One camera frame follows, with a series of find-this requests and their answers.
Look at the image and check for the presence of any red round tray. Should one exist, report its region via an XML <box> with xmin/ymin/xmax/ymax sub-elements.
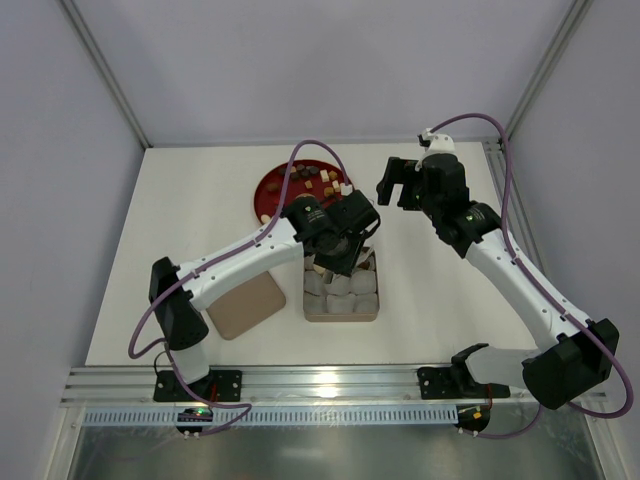
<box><xmin>253</xmin><ymin>159</ymin><xmax>354</xmax><ymax>225</ymax></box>

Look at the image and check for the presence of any slotted cable duct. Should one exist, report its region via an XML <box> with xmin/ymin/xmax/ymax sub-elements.
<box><xmin>82</xmin><ymin>404</ymin><xmax>458</xmax><ymax>427</ymax></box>

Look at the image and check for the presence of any aluminium rail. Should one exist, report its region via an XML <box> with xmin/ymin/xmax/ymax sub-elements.
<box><xmin>61</xmin><ymin>364</ymin><xmax>534</xmax><ymax>406</ymax></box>

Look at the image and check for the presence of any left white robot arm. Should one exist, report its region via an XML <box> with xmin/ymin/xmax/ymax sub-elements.
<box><xmin>149</xmin><ymin>190</ymin><xmax>381</xmax><ymax>387</ymax></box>

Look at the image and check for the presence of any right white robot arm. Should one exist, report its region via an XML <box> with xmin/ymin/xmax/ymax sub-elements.
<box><xmin>376</xmin><ymin>154</ymin><xmax>619</xmax><ymax>410</ymax></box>

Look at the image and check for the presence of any frame post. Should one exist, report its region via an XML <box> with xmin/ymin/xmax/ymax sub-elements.
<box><xmin>57</xmin><ymin>0</ymin><xmax>152</xmax><ymax>150</ymax></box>
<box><xmin>505</xmin><ymin>0</ymin><xmax>594</xmax><ymax>141</ymax></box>

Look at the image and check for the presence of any right frame post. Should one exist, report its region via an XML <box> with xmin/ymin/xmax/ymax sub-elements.
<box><xmin>505</xmin><ymin>0</ymin><xmax>594</xmax><ymax>141</ymax></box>

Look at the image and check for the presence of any gold square tin lid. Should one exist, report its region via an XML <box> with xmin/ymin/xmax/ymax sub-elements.
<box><xmin>206</xmin><ymin>272</ymin><xmax>286</xmax><ymax>340</ymax></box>

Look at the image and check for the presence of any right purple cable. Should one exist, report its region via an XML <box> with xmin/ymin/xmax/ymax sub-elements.
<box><xmin>429</xmin><ymin>112</ymin><xmax>635</xmax><ymax>440</ymax></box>

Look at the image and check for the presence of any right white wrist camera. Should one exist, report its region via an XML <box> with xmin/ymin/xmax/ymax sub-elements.
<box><xmin>416</xmin><ymin>128</ymin><xmax>455</xmax><ymax>170</ymax></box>

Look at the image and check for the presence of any left frame post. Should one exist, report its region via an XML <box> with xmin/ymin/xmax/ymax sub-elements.
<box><xmin>57</xmin><ymin>0</ymin><xmax>152</xmax><ymax>150</ymax></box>

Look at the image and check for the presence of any gold square tin box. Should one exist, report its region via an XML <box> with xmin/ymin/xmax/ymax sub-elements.
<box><xmin>302</xmin><ymin>246</ymin><xmax>380</xmax><ymax>323</ymax></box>

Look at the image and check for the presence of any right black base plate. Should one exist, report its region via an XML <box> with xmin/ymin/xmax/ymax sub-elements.
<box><xmin>417</xmin><ymin>365</ymin><xmax>511</xmax><ymax>400</ymax></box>

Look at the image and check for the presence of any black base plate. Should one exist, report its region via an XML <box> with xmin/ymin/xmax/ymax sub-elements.
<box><xmin>417</xmin><ymin>365</ymin><xmax>511</xmax><ymax>400</ymax></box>
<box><xmin>153</xmin><ymin>369</ymin><xmax>243</xmax><ymax>403</ymax></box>

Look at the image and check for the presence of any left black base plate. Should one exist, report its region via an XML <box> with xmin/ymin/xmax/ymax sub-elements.
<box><xmin>153</xmin><ymin>369</ymin><xmax>243</xmax><ymax>403</ymax></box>

